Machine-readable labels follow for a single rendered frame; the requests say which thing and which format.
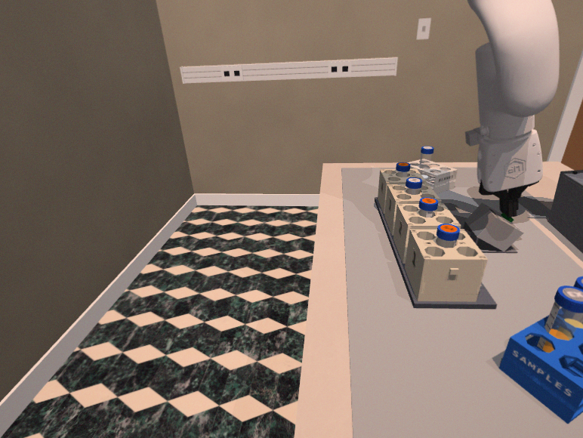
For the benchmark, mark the blue tube rack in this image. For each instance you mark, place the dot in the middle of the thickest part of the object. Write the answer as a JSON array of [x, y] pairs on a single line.
[[549, 377]]

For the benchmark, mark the grey tube rack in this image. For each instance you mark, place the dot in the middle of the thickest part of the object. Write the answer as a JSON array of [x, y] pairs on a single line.
[[442, 181]]

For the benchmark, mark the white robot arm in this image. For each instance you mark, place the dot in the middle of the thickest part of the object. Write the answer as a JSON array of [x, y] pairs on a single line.
[[518, 69]]

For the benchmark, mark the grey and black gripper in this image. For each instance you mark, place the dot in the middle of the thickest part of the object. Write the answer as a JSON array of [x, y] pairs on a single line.
[[506, 164]]

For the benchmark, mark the grey bench mat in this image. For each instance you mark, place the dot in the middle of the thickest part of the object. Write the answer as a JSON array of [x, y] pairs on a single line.
[[434, 373]]

